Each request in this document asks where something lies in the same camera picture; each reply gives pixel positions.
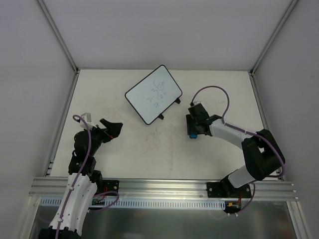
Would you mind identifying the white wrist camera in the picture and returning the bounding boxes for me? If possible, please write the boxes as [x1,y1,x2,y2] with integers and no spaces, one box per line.
[190,101,202,107]
[80,113,94,129]

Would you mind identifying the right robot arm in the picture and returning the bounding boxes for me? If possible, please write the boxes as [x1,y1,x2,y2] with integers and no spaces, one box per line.
[186,103,286,197]

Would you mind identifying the right aluminium frame post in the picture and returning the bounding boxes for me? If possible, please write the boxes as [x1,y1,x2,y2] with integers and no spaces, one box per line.
[250,0,299,76]

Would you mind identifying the aluminium frame post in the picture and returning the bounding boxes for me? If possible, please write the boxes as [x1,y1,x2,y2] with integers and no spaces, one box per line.
[35,0,78,73]
[250,0,299,76]

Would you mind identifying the white slotted cable duct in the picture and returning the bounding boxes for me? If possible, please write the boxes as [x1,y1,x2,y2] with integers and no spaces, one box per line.
[39,197,226,211]

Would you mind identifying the aluminium mounting rail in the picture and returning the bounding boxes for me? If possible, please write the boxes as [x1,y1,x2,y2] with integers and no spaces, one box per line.
[29,177,299,202]

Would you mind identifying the right table edge rail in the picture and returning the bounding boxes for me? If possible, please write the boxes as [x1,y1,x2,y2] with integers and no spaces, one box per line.
[249,71,285,181]

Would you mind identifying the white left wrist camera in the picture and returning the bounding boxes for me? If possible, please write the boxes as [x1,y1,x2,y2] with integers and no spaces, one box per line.
[80,113,94,129]

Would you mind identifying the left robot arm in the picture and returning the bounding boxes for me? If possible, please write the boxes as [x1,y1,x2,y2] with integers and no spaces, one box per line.
[38,113,123,239]

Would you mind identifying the left table edge rail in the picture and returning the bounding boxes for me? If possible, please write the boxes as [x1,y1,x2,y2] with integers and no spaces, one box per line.
[42,70,80,177]

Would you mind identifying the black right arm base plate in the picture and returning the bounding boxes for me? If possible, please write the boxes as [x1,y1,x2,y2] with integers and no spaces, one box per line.
[206,182,252,199]

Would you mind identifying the white whiteboard with black frame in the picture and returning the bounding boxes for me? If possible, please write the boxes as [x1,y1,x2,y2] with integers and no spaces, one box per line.
[125,65,182,125]

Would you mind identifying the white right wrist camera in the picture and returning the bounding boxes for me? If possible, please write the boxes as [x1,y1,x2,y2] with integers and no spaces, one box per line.
[190,101,202,107]

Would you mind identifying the table edge rail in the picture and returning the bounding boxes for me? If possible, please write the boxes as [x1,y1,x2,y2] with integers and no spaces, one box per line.
[249,71,285,181]
[42,70,80,177]

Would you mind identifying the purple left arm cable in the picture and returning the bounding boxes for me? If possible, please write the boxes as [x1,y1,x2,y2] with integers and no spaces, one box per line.
[54,114,119,239]

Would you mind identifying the blue whiteboard eraser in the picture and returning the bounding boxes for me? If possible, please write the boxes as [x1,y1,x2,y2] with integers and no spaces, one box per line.
[189,134,197,139]

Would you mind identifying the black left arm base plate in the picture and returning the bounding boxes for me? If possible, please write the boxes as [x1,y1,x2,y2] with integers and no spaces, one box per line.
[96,179,120,196]

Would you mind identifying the left aluminium frame post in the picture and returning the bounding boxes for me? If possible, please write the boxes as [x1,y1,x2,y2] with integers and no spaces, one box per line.
[35,0,78,73]

